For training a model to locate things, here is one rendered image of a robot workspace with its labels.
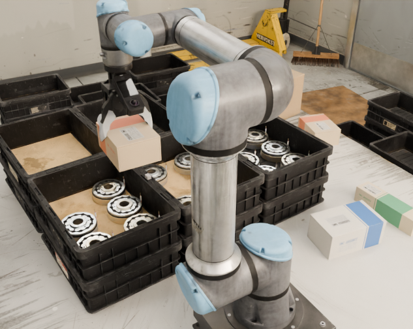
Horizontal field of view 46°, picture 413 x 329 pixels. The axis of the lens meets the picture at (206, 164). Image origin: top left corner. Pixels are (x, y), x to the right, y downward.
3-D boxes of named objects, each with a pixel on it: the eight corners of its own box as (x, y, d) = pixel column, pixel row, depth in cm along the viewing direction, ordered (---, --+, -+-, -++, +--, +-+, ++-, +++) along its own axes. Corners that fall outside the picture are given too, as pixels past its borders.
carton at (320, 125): (338, 144, 207) (340, 129, 203) (312, 148, 204) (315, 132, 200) (321, 128, 220) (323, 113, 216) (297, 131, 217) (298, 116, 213)
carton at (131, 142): (161, 160, 130) (160, 136, 126) (119, 172, 125) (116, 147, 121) (138, 136, 142) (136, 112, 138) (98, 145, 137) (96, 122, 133)
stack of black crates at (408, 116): (439, 163, 299) (454, 114, 281) (406, 176, 287) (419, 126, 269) (389, 136, 329) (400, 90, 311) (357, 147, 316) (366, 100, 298)
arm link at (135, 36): (168, 18, 106) (147, 7, 114) (119, 26, 101) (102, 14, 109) (169, 53, 110) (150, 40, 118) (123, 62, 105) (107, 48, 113)
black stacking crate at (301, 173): (330, 177, 166) (335, 148, 159) (265, 207, 151) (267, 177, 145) (255, 132, 193) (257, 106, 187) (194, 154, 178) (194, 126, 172)
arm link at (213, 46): (329, 58, 80) (191, -6, 116) (275, 70, 76) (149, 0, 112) (320, 119, 87) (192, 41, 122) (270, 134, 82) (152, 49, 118)
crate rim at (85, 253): (183, 217, 131) (183, 210, 130) (79, 262, 116) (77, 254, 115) (117, 155, 159) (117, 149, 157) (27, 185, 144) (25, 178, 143)
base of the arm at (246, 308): (306, 322, 113) (309, 292, 108) (247, 341, 109) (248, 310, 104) (277, 279, 126) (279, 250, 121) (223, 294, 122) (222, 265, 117)
